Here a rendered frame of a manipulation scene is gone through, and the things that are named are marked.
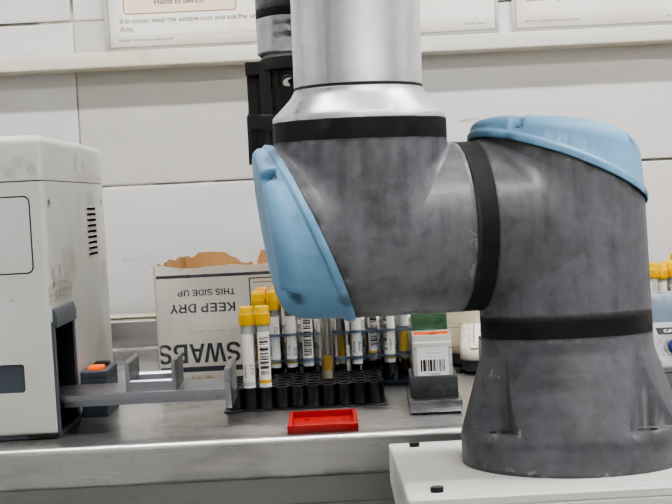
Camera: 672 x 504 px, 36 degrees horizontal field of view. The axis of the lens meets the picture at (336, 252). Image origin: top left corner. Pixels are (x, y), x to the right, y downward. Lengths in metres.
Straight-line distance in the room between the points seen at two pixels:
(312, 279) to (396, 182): 0.08
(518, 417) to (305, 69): 0.26
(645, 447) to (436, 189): 0.21
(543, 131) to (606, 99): 1.04
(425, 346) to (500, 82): 0.70
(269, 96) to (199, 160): 0.55
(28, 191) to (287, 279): 0.46
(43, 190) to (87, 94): 0.66
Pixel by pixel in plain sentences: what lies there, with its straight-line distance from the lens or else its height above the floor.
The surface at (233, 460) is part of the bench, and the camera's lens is 1.01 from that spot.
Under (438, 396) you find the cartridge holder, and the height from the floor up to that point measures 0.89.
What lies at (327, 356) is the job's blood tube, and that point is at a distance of 1.16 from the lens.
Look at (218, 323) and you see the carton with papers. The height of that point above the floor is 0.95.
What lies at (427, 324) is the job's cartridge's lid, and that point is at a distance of 1.13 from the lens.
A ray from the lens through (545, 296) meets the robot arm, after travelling 0.68.
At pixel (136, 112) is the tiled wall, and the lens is 1.69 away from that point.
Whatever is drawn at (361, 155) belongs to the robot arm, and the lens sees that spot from 0.64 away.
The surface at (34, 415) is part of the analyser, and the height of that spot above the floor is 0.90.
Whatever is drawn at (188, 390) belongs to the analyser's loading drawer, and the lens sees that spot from 1.06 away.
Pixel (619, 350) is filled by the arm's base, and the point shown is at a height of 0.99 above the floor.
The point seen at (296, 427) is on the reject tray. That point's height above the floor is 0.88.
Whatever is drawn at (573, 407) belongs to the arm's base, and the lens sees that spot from 0.68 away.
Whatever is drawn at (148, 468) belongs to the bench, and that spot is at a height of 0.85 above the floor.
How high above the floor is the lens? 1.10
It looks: 3 degrees down
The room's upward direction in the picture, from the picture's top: 3 degrees counter-clockwise
